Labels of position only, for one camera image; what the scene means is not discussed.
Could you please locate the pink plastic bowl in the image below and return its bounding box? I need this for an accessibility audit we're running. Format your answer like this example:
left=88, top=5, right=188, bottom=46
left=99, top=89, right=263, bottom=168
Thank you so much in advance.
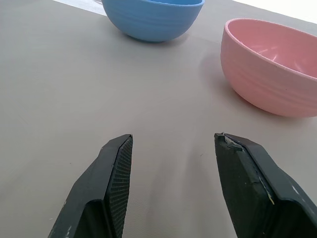
left=220, top=18, right=317, bottom=118

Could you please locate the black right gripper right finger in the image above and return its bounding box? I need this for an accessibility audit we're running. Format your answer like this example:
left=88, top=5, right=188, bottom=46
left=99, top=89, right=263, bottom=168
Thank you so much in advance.
left=214, top=132, right=317, bottom=238

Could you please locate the blue plastic bowl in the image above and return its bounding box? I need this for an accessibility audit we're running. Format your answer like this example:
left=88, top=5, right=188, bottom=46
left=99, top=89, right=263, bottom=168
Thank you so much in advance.
left=101, top=0, right=205, bottom=43

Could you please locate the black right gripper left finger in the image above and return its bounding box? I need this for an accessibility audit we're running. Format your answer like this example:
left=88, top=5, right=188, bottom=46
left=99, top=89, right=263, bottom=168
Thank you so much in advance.
left=47, top=134, right=134, bottom=238

